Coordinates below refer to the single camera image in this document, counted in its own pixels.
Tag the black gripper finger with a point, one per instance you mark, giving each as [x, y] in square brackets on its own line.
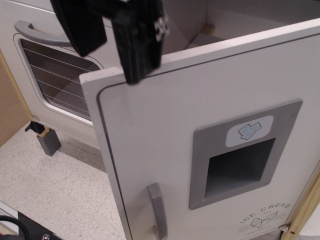
[83, 27]
[140, 27]

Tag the white toy fridge door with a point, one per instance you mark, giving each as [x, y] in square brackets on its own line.
[145, 131]

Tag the white toy kitchen cabinet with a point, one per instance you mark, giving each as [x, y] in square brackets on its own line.
[231, 18]

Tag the white toy oven door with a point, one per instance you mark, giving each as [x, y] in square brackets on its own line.
[48, 76]

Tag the light wooden left panel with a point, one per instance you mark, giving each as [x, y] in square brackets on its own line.
[14, 113]

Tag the grey kitchen leg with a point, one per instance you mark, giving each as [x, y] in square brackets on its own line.
[50, 143]

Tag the grey ice dispenser panel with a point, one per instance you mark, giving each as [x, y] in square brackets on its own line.
[240, 154]

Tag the grey oven door handle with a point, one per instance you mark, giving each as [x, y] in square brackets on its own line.
[26, 29]

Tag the black clamp bracket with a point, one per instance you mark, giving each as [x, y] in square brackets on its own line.
[35, 127]

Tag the grey fridge door handle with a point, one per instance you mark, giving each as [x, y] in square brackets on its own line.
[159, 212]

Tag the aluminium rail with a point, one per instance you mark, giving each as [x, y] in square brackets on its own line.
[6, 210]

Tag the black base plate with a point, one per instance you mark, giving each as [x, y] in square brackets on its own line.
[37, 231]

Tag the light wooden right post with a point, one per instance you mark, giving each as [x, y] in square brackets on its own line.
[304, 212]

